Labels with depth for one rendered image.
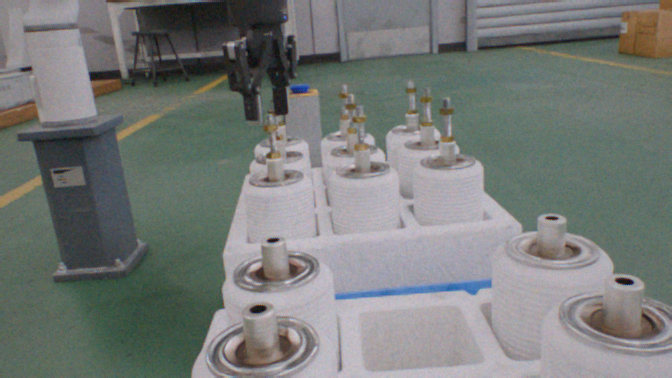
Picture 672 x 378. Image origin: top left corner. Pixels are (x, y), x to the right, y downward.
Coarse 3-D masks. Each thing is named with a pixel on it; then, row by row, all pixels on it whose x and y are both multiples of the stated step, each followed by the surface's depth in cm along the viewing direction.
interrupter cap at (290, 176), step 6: (258, 174) 79; (264, 174) 79; (288, 174) 79; (294, 174) 78; (300, 174) 78; (252, 180) 77; (258, 180) 76; (264, 180) 77; (282, 180) 77; (288, 180) 75; (294, 180) 75; (300, 180) 76; (258, 186) 74; (264, 186) 74; (270, 186) 74; (276, 186) 74
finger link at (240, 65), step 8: (224, 48) 67; (240, 48) 66; (224, 56) 67; (240, 56) 66; (232, 64) 67; (240, 64) 67; (232, 72) 68; (240, 72) 67; (248, 72) 68; (232, 80) 68; (248, 80) 68; (232, 88) 69; (248, 88) 68
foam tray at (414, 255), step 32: (320, 192) 94; (320, 224) 79; (416, 224) 76; (480, 224) 75; (512, 224) 74; (224, 256) 72; (320, 256) 73; (352, 256) 73; (384, 256) 74; (416, 256) 74; (448, 256) 74; (480, 256) 74; (352, 288) 75
